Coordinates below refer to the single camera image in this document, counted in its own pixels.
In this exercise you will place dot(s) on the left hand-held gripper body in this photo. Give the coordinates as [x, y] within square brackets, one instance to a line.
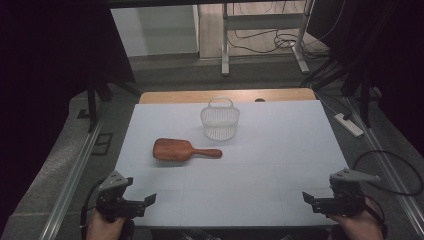
[115, 203]

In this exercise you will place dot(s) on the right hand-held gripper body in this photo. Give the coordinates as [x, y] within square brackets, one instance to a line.
[345, 201]

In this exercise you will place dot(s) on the wooden paddle hairbrush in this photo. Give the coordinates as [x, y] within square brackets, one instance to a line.
[173, 150]

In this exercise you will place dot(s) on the white plastic mesh basket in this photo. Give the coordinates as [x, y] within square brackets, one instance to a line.
[220, 130]

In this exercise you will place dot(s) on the person's left hand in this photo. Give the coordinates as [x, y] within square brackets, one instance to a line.
[103, 230]

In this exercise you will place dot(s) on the person's right hand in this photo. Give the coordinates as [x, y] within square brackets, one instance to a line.
[360, 228]

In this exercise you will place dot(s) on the white table cover sheet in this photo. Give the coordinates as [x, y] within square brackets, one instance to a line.
[266, 166]

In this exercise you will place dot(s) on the white power strip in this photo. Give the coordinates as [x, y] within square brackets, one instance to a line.
[350, 126]

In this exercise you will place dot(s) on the black tripod stand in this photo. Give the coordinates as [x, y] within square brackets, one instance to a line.
[91, 106]
[365, 100]

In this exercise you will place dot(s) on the wooden table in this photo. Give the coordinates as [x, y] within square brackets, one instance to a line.
[186, 96]

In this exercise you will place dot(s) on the black curtain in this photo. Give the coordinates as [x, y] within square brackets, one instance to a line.
[393, 50]
[43, 66]

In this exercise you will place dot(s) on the light grey board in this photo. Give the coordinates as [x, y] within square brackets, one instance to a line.
[153, 31]

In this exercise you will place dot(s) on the aluminium floor rail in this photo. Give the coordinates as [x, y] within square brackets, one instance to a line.
[71, 183]
[388, 166]

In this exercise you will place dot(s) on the white metal stand frame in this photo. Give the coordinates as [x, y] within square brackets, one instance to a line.
[263, 21]

